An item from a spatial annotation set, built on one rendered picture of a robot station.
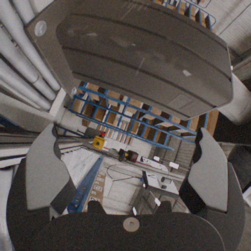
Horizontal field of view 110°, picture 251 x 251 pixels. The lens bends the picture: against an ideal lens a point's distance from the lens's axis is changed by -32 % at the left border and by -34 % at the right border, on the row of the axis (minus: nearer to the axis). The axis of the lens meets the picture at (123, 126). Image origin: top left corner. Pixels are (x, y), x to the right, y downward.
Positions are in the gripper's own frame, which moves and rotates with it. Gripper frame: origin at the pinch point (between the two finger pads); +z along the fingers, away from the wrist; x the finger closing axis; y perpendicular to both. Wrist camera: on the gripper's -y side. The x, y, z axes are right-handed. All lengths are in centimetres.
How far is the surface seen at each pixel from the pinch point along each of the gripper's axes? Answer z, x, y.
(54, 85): 15.3, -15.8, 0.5
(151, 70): 10.2, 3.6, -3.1
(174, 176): 42, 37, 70
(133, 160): 40, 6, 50
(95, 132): 334, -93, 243
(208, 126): 96, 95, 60
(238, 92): 12.2, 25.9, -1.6
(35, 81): 8.7, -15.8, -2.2
